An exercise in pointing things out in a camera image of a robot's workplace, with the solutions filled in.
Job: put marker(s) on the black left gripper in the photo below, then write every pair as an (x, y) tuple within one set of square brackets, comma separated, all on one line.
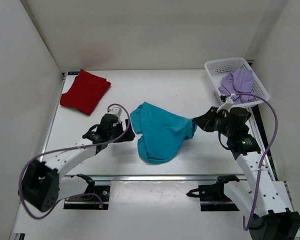
[(128, 136)]

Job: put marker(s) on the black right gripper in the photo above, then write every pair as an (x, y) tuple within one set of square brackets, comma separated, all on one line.
[(205, 121)]

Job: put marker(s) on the teal t shirt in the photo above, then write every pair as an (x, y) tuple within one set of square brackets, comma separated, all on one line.
[(162, 133)]

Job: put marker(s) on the red t shirt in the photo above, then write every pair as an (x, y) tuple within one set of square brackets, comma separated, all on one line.
[(85, 93)]

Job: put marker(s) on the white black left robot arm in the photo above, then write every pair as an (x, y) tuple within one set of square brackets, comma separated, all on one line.
[(44, 184)]

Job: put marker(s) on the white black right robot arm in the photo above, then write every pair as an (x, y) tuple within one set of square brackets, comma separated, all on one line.
[(267, 216)]

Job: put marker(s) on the lilac t shirt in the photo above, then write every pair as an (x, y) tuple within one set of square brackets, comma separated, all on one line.
[(237, 81)]

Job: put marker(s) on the white plastic basket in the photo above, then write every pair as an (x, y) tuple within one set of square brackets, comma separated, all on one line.
[(217, 69)]

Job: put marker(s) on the blue label sticker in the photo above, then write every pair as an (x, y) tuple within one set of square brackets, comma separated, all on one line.
[(73, 73)]

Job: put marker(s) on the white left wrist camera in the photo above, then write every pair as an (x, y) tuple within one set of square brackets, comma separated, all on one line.
[(115, 110)]

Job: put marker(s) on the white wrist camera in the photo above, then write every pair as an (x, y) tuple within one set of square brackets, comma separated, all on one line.
[(227, 102), (115, 110)]

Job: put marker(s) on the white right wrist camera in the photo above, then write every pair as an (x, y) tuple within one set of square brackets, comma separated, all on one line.
[(227, 102)]

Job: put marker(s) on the aluminium table rail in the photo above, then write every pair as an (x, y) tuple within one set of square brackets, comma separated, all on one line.
[(156, 177)]

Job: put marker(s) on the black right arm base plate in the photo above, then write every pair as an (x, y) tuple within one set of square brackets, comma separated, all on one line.
[(212, 198)]

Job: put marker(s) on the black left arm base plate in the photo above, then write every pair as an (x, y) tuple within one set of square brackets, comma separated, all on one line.
[(98, 202)]

